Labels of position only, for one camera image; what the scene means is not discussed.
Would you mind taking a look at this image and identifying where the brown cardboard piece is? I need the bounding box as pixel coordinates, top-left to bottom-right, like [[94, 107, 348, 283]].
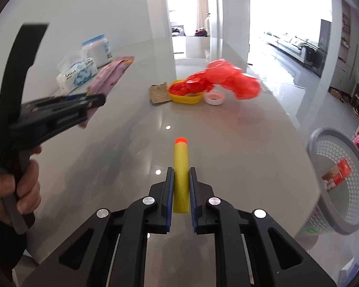
[[149, 83, 172, 105]]

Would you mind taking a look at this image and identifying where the light grey sofa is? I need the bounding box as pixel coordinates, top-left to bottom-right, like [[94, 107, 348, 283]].
[[265, 31, 318, 60]]

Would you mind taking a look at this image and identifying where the blue patterned tissue pack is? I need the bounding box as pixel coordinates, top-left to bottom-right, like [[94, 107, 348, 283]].
[[56, 58, 99, 94]]

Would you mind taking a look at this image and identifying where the tall shelf cabinet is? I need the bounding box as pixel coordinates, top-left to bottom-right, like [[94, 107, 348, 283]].
[[332, 0, 359, 90]]

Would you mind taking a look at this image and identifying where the yellow plastic dish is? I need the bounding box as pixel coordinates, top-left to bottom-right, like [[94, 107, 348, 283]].
[[168, 80, 204, 105]]

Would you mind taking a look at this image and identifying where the red plastic bag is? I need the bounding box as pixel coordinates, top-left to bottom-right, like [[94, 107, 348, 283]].
[[169, 60, 262, 100]]

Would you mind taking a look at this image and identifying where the beige curtain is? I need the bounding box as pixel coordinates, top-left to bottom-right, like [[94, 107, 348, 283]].
[[194, 0, 210, 38]]

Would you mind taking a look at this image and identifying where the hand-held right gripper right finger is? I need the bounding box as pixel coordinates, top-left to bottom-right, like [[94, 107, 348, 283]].
[[188, 167, 337, 287]]

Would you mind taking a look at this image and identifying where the black jacket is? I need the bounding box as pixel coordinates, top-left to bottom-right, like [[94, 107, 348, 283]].
[[305, 46, 318, 63]]

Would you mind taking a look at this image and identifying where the yellow foam dart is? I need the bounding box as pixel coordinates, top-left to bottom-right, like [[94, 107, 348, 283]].
[[172, 138, 190, 214]]

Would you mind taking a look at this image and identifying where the long red cardboard box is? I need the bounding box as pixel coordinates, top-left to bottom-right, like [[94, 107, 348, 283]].
[[321, 159, 352, 190]]

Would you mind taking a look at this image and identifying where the person's left forearm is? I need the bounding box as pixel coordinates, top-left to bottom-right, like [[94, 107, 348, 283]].
[[0, 211, 28, 281]]

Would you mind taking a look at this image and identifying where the white jar with blue lid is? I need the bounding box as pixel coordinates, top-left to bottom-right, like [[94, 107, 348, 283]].
[[82, 34, 113, 68]]

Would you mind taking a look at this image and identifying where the cardboard box with shoes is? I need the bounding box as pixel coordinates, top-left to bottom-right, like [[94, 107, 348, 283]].
[[329, 87, 352, 102]]

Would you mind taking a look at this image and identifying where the person's left hand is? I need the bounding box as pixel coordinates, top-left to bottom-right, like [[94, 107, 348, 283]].
[[0, 145, 43, 228]]

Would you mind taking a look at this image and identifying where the pink printed packet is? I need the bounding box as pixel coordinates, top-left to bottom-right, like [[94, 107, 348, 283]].
[[79, 55, 135, 129]]

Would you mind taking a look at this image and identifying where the grey perforated plastic basket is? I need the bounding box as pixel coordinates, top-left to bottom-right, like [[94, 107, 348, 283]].
[[299, 127, 359, 237]]

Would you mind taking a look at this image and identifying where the white round lid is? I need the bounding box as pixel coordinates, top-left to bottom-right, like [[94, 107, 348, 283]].
[[204, 90, 225, 106]]

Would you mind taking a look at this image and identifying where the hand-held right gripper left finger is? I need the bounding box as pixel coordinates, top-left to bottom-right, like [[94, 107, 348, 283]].
[[21, 167, 175, 287]]

